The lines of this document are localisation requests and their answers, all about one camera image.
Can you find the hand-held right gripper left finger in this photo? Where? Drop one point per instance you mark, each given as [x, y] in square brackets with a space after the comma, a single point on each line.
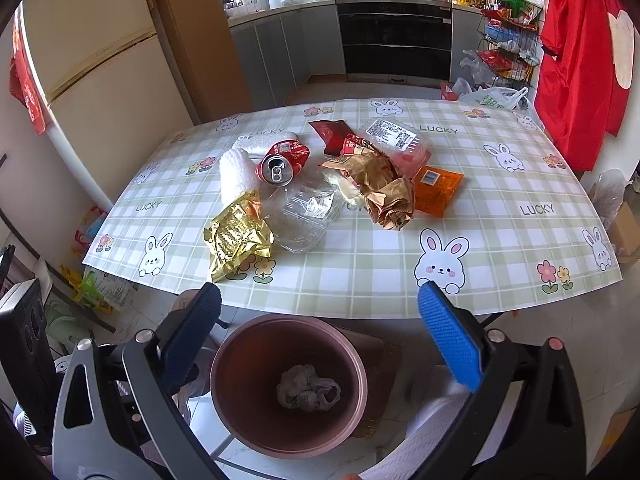
[192, 332]

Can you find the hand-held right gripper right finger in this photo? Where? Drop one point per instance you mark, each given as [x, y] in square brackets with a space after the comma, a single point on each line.
[450, 340]

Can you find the brown plastic trash bin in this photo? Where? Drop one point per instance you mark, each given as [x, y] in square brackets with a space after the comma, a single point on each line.
[240, 390]

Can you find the gold foil wrapper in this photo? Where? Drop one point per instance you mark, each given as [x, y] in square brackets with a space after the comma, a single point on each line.
[235, 240]

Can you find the clear plastic container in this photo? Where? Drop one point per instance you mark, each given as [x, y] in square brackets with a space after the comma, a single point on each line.
[300, 225]

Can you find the brown wrapper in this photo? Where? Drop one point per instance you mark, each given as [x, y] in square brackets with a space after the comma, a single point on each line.
[385, 195]

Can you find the white foam pad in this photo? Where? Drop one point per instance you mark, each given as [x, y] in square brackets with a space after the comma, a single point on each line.
[235, 175]

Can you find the clear bubble wrap sheet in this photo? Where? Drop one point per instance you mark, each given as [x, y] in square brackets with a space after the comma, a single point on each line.
[260, 146]

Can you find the red soda can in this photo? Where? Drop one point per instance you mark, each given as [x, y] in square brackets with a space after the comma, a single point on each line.
[289, 154]

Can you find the black table leg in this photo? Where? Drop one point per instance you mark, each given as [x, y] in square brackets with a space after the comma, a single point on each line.
[221, 322]

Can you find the pale green pot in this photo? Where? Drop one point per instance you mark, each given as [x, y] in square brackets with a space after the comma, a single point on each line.
[70, 327]

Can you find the brown cardboard sheet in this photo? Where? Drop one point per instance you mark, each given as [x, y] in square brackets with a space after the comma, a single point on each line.
[380, 360]

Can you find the white green printed bag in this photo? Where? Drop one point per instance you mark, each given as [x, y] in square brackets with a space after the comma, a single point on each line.
[100, 292]

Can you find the checked rabbit print tablecloth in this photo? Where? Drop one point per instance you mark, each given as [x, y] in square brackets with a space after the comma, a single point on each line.
[350, 265]

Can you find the crumpled white plastic bag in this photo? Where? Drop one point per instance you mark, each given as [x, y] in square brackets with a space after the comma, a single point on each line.
[307, 387]

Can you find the colourful toy box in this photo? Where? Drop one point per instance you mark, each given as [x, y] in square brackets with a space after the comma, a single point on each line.
[90, 230]

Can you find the orange snack packet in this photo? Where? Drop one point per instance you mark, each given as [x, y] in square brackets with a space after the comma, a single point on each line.
[435, 195]

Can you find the brown cardboard box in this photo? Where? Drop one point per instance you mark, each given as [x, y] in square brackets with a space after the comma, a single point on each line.
[625, 232]

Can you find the large clear plastic bag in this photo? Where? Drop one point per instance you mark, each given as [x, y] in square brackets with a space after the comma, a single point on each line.
[607, 195]

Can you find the pink labelled plastic tray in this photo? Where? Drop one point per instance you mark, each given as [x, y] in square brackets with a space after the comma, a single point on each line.
[390, 132]

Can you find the dark red snack packet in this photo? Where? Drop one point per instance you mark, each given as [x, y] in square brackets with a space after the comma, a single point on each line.
[327, 132]

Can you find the white green print plastic bag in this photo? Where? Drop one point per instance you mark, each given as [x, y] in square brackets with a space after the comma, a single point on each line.
[492, 97]

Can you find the red packet on floor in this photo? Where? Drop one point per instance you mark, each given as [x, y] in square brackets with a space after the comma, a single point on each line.
[447, 91]

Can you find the cream refrigerator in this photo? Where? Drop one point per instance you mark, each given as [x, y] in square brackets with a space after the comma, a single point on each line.
[100, 85]

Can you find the red hanging cloth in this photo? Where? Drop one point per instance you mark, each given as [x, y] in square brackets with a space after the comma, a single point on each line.
[27, 90]

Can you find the clear plastic bags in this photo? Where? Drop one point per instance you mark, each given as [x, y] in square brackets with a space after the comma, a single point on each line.
[475, 67]

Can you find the grey kitchen cabinets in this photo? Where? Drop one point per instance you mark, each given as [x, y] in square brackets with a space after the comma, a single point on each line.
[280, 50]

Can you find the red hanging garment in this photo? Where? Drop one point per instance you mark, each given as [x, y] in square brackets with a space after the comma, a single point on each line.
[570, 60]

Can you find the black built-in oven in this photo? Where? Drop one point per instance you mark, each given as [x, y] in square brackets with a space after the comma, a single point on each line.
[395, 40]

